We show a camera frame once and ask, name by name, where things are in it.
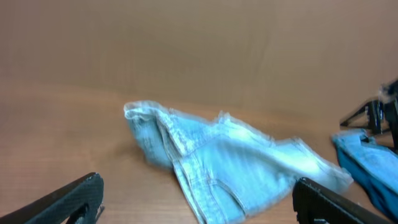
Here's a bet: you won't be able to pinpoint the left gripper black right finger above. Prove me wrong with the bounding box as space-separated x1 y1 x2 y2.
292 178 390 224

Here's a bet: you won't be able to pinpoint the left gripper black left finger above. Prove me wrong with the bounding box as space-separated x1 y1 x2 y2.
1 172 104 224

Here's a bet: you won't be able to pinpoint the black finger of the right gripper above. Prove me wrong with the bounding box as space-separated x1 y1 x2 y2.
340 99 384 134

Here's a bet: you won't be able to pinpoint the light blue denim shorts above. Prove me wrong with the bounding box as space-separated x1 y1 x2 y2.
124 101 353 223

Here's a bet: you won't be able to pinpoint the medium blue denim jeans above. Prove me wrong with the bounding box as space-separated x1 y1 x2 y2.
331 129 397 194

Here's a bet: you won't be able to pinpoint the dark blue garment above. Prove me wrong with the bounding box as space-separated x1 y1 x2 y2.
336 148 397 223

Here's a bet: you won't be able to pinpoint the brown cardboard box wall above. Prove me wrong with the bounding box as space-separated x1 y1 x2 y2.
1 0 397 121

